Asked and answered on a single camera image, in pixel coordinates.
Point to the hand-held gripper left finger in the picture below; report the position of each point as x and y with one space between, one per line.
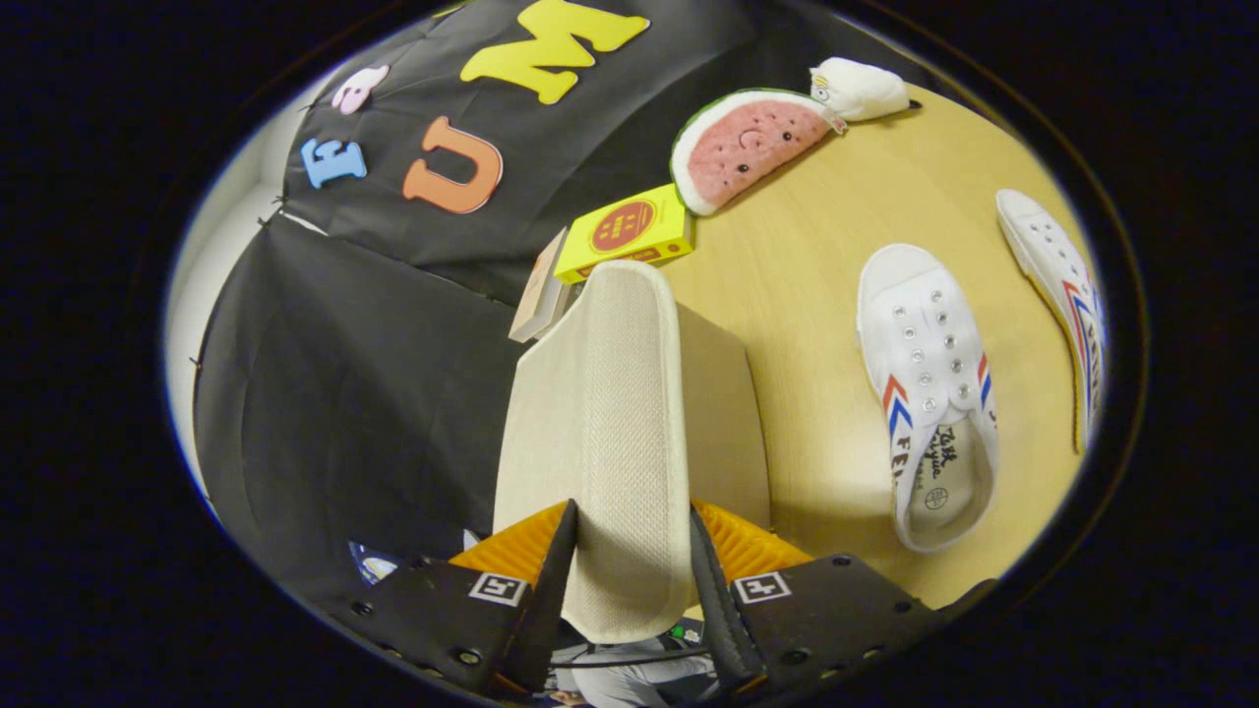
546 610

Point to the white plush toy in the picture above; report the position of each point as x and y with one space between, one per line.
866 90

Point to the watermelon slice plush toy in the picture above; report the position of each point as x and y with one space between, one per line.
738 147

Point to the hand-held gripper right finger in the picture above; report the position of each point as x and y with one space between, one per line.
718 610

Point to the yellow book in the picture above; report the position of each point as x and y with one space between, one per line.
625 228

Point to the beige fabric storage box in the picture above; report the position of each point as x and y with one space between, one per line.
620 393

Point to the white canvas shoe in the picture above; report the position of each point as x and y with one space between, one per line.
1048 251
920 334

